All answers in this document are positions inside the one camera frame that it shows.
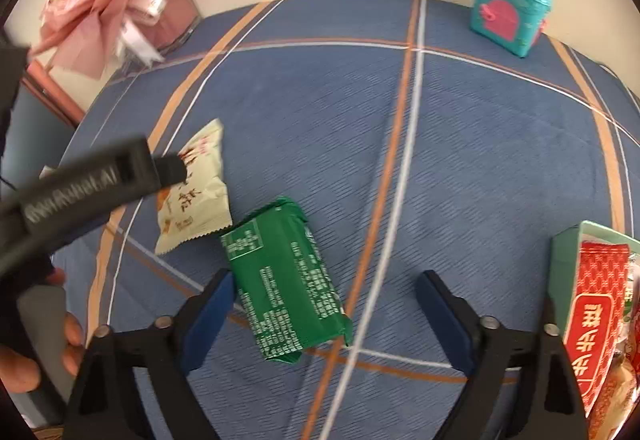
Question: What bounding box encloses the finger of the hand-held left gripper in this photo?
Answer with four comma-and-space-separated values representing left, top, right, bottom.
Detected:
149, 153, 187, 191

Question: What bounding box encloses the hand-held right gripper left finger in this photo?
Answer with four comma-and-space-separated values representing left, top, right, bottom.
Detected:
62, 267, 236, 440

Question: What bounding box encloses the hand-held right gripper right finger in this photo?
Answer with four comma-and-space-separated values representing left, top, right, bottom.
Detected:
416, 270, 591, 440

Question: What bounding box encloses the red and cream snack packet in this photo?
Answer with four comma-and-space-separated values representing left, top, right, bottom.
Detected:
154, 117, 233, 256

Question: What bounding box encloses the red gold-patterned packet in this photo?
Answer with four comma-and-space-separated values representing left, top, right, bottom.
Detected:
562, 241, 633, 416

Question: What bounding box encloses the blue plaid tablecloth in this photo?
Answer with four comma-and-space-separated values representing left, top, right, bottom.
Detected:
50, 0, 640, 440

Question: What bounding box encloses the green-edged cardboard tray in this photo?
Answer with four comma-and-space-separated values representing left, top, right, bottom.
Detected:
550, 220, 640, 440

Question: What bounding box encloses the person's left hand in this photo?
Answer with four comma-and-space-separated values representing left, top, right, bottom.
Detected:
0, 313, 86, 393

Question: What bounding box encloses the pink translucent box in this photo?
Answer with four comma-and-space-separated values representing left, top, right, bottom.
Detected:
125, 0, 203, 54

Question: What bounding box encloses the green snack packet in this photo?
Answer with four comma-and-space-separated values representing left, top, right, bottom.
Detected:
220, 196, 353, 365

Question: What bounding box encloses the dark brown-framed panel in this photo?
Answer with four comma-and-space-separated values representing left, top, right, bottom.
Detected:
5, 63, 88, 193

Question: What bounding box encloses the teal toy box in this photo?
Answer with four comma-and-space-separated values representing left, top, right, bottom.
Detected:
469, 0, 553, 58

